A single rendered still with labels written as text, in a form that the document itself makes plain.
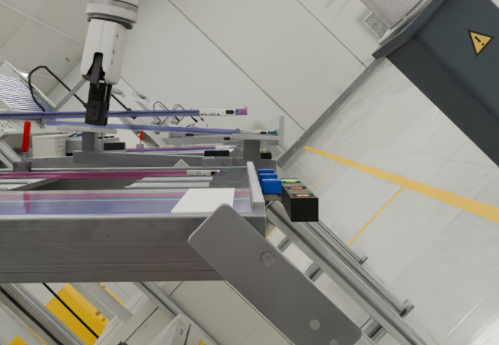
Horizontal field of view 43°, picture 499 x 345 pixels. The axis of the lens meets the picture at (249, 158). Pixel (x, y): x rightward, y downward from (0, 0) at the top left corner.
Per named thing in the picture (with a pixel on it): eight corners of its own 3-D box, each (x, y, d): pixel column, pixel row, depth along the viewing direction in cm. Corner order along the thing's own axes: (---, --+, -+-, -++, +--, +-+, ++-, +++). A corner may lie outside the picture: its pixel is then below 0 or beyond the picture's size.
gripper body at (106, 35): (96, 18, 111) (87, 81, 112) (81, 7, 101) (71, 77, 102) (138, 24, 112) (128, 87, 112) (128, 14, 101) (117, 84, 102)
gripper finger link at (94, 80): (101, 41, 105) (102, 67, 109) (87, 69, 99) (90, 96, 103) (108, 41, 105) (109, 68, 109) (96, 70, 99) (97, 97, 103)
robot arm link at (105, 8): (94, 4, 111) (91, 22, 111) (82, -5, 102) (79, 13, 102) (142, 12, 111) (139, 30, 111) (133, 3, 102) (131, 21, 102)
